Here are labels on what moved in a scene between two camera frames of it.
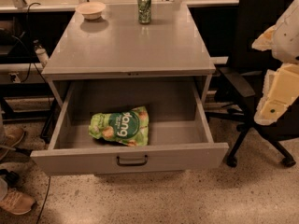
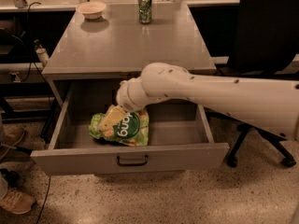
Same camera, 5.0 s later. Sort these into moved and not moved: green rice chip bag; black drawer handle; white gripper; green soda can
Moved: white gripper
Not moved: black drawer handle; green soda can; green rice chip bag
